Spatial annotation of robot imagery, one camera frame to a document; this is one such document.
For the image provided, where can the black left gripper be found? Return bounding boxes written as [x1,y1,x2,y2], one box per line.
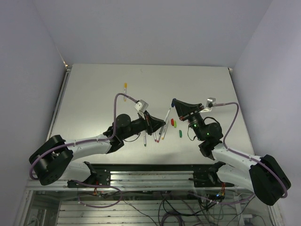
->
[121,110,166,140]

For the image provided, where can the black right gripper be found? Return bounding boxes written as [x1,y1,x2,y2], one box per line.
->
[174,99,205,141]

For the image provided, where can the blue pen cap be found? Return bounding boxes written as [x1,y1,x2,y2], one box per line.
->
[171,98,176,107]

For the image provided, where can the white pen blue end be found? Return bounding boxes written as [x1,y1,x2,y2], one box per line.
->
[164,108,171,123]

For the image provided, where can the white pen yellow end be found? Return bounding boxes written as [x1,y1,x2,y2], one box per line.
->
[123,88,127,102]

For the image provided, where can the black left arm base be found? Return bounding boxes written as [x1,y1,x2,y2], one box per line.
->
[67,161,111,188]

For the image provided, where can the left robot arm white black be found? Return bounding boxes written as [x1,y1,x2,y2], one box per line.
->
[29,112,165,186]

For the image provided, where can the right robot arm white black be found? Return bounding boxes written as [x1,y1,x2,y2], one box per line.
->
[171,99,291,206]

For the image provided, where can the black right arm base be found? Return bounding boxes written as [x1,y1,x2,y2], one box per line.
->
[188,161,225,187]

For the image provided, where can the white pen green end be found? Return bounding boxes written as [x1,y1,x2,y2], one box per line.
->
[143,131,147,147]

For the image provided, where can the white pen orange end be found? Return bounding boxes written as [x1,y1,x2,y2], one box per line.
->
[157,126,165,143]

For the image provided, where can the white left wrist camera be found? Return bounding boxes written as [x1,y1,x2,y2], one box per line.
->
[135,99,149,118]

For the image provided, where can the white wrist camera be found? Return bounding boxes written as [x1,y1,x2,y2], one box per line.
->
[135,99,149,118]
[201,97,216,112]

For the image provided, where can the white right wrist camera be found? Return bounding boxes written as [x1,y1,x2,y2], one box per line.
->
[201,97,216,112]

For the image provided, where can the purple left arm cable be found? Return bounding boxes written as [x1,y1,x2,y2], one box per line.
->
[29,93,137,208]

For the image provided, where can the aluminium frame rail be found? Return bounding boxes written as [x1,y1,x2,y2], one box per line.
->
[25,170,273,189]

